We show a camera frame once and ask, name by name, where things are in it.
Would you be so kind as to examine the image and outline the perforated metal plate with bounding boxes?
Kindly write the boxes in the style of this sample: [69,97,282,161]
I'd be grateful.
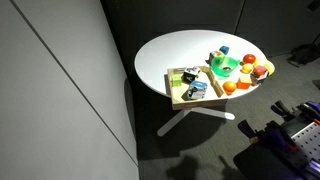
[290,121,320,165]

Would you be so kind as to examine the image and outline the red toy tomato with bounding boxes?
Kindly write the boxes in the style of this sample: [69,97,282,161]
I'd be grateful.
[242,53,257,65]

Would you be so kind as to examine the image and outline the blue-green foam cube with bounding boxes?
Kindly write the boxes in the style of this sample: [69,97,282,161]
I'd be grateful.
[219,45,230,56]

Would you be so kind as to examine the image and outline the orange foam cube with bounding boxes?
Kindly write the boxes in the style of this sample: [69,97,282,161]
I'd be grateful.
[236,75,253,90]

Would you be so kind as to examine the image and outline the wooden tray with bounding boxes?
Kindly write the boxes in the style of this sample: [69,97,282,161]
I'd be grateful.
[165,65,228,111]

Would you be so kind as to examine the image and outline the orange toy fruit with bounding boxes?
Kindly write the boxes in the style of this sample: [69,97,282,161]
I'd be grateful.
[222,80,238,95]

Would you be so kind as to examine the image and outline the black bag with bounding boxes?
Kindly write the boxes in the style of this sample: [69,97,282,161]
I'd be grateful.
[287,43,320,68]

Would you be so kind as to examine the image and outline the purple clamp with orange tips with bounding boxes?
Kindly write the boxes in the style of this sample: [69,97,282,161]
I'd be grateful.
[262,120,300,153]

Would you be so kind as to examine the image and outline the pink foam cube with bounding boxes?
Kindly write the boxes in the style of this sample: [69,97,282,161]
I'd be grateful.
[254,65,269,75]

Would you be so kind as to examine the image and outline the multicolour square plush toy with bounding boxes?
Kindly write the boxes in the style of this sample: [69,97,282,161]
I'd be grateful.
[208,50,225,65]

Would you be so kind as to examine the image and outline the dark purple spring clamp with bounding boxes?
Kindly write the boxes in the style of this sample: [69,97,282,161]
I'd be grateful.
[297,100,320,125]
[237,119,266,145]
[270,99,296,122]

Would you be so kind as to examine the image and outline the green plastic bowl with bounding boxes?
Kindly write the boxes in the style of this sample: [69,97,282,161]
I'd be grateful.
[210,55,241,78]

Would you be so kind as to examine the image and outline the black and white plush cube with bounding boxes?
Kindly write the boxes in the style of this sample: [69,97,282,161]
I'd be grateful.
[182,66,202,84]

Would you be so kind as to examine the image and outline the white table base legs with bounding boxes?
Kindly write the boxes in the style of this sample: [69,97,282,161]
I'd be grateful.
[157,106,236,138]

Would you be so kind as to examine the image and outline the green foam cube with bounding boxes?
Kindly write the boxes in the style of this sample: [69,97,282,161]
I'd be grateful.
[170,73,184,88]

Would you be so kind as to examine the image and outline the black base box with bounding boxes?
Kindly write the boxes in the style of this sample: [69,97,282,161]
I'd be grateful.
[232,143,306,180]

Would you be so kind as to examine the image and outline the blue and white plush cube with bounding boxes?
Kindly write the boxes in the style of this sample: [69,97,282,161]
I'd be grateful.
[186,80,209,101]

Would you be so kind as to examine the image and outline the yellow toy banana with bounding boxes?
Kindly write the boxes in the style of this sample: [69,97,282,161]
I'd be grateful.
[262,59,276,76]

